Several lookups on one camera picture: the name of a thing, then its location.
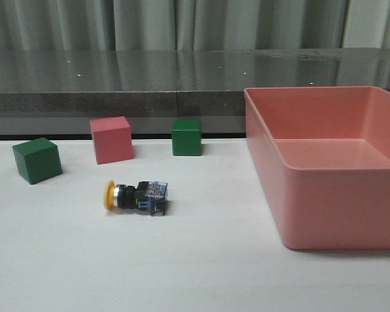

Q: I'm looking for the pink wooden cube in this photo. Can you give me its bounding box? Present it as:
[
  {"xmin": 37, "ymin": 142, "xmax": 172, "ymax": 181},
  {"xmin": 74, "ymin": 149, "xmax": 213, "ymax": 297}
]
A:
[{"xmin": 90, "ymin": 116, "xmax": 135, "ymax": 164}]

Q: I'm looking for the left green wooden cube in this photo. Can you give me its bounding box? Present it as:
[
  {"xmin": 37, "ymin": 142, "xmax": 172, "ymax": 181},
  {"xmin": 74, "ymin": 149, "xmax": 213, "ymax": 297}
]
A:
[{"xmin": 12, "ymin": 138, "xmax": 62, "ymax": 185}]

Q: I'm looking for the green wooden cube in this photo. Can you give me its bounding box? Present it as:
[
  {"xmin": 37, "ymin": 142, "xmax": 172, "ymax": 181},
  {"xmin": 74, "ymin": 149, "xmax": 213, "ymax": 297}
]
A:
[
  {"xmin": 12, "ymin": 138, "xmax": 62, "ymax": 185},
  {"xmin": 172, "ymin": 120, "xmax": 202, "ymax": 156}
]

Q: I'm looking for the grey-green curtain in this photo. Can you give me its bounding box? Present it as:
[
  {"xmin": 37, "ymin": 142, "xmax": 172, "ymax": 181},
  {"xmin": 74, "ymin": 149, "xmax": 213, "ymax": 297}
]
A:
[{"xmin": 0, "ymin": 1, "xmax": 390, "ymax": 51}]

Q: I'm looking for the pink plastic bin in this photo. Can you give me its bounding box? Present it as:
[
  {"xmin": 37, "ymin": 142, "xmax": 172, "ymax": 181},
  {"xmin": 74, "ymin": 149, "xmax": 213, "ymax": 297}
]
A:
[{"xmin": 244, "ymin": 86, "xmax": 390, "ymax": 250}]

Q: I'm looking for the grey stone ledge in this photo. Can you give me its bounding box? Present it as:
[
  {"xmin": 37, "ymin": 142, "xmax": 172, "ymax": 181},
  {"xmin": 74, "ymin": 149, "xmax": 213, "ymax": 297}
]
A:
[{"xmin": 0, "ymin": 48, "xmax": 390, "ymax": 138}]

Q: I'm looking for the yellow mushroom push button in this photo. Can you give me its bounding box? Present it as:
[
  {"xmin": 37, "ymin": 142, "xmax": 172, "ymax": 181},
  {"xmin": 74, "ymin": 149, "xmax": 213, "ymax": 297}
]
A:
[{"xmin": 103, "ymin": 180, "xmax": 168, "ymax": 216}]

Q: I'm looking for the right green wooden cube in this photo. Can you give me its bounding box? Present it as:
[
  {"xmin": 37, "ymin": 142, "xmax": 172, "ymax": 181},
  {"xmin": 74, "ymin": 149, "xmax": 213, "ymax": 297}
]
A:
[{"xmin": 172, "ymin": 120, "xmax": 202, "ymax": 156}]

